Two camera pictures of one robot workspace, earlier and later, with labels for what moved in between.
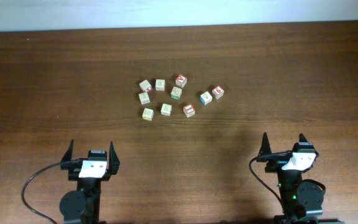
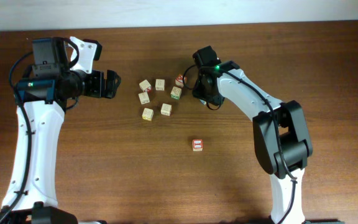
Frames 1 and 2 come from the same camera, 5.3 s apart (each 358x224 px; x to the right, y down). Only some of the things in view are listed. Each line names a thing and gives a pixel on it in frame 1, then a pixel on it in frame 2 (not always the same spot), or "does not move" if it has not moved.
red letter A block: (181, 81) does not move
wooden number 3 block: (166, 109) does not move
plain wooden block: (160, 84) does not move
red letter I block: (189, 110) -> (197, 145)
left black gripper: (111, 165) -> (99, 90)
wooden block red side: (145, 86) does not move
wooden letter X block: (144, 98) does not move
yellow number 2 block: (147, 114) does not move
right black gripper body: (275, 167) -> (199, 91)
